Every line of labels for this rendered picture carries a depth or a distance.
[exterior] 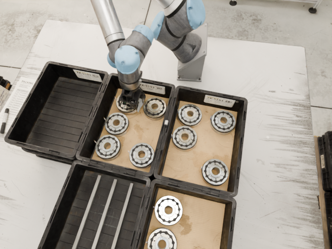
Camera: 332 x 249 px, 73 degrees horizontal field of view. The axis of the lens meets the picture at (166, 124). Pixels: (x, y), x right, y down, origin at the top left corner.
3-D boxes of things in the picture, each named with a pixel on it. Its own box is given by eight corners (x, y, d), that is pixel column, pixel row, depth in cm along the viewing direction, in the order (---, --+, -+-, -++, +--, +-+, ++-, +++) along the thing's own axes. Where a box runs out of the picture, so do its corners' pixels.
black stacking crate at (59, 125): (59, 76, 112) (48, 61, 102) (115, 87, 109) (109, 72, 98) (21, 150, 97) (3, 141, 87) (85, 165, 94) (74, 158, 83)
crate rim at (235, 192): (176, 87, 97) (176, 84, 94) (246, 101, 93) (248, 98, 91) (152, 179, 81) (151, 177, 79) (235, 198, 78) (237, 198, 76)
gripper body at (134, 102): (119, 106, 90) (115, 91, 79) (125, 89, 94) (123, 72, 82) (137, 111, 90) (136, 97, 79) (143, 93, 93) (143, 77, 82)
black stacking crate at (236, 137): (176, 99, 105) (176, 85, 95) (239, 111, 102) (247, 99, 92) (154, 182, 90) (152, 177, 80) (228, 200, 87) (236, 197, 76)
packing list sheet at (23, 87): (18, 76, 126) (17, 75, 126) (56, 81, 124) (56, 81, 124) (-10, 129, 114) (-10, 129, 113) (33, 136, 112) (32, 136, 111)
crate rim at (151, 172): (110, 75, 100) (109, 71, 98) (176, 87, 97) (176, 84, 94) (76, 160, 85) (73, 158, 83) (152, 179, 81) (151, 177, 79)
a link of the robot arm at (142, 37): (125, 32, 82) (113, 55, 77) (143, 18, 73) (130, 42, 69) (142, 47, 86) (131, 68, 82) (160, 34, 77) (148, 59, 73)
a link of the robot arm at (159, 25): (170, 33, 113) (148, 17, 105) (188, 21, 103) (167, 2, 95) (165, 53, 109) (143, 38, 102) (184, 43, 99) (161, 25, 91)
